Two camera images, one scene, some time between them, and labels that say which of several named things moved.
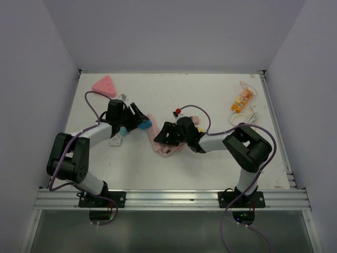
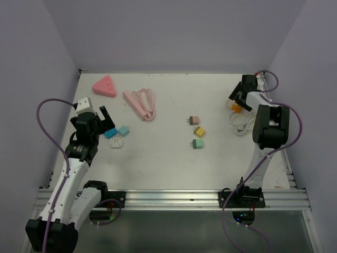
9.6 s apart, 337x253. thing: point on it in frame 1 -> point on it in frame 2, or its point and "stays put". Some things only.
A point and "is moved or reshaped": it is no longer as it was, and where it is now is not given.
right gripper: x=169 y=128 -> x=237 y=90
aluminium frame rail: x=279 y=199 stays put
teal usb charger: x=123 y=131 stays put
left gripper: x=137 y=118 -> x=106 y=124
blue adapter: x=145 y=125 is moved or reshaped
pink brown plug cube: x=195 y=119 stays put
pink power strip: x=164 y=149 -> x=142 y=101
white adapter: x=116 y=140 stays put
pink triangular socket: x=105 y=85 stays put
